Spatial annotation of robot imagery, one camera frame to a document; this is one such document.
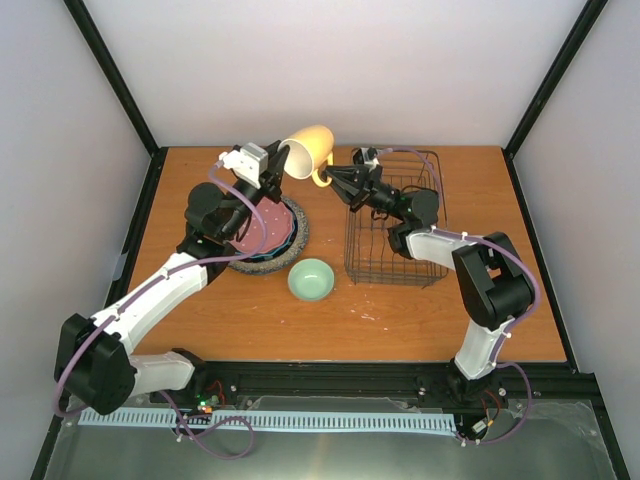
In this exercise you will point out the black frame post right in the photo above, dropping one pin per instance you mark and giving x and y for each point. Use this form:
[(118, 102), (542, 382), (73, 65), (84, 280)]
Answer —
[(571, 45)]

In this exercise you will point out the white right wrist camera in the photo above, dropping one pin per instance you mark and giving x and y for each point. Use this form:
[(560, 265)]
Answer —
[(364, 155)]

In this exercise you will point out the mint green ceramic bowl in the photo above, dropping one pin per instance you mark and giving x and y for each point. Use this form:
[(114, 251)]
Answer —
[(311, 280)]

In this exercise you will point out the yellow ceramic mug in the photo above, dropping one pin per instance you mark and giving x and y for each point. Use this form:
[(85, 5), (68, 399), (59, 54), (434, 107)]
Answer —
[(308, 150)]

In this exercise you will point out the left electronics board with wires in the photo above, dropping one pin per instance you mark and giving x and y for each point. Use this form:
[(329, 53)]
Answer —
[(212, 398)]

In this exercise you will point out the right connector with wires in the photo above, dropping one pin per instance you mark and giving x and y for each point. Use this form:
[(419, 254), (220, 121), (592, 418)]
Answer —
[(491, 406)]

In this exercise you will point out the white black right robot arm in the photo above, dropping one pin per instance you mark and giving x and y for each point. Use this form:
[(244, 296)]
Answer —
[(496, 288)]

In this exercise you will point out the black frame post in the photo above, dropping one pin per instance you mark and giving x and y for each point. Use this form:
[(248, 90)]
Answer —
[(100, 51), (571, 45)]

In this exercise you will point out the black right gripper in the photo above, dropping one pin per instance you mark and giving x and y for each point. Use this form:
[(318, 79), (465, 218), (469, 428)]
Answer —
[(354, 195)]

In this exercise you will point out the speckled large stoneware plate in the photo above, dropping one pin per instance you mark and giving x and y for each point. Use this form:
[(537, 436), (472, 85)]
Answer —
[(290, 256)]

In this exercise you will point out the pink polka dot plate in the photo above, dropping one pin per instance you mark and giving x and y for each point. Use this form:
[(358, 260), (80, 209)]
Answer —
[(278, 220)]

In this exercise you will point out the dark wire dish rack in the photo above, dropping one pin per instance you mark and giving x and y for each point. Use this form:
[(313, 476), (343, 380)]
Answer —
[(373, 254)]

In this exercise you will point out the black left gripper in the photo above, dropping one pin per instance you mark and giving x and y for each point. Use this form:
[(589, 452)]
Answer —
[(271, 179)]

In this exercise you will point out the light blue slotted cable duct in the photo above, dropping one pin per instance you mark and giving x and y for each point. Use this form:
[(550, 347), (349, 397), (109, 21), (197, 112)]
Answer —
[(281, 421)]

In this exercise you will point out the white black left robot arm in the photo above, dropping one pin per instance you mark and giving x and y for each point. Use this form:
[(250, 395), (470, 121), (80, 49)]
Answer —
[(95, 360)]

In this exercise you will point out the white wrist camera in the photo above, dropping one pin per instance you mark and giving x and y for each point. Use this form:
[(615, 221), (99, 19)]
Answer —
[(247, 162), (364, 155)]

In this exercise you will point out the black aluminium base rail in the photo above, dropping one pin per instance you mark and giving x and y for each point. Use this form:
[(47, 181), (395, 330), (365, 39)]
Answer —
[(320, 380)]

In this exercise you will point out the teal blue plate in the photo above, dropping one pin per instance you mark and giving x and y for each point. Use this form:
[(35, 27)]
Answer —
[(262, 258)]

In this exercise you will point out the black frame post left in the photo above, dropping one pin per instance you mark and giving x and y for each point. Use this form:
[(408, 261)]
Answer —
[(100, 51)]

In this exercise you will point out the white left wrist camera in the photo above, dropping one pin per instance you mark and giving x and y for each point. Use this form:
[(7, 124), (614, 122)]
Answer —
[(247, 162)]

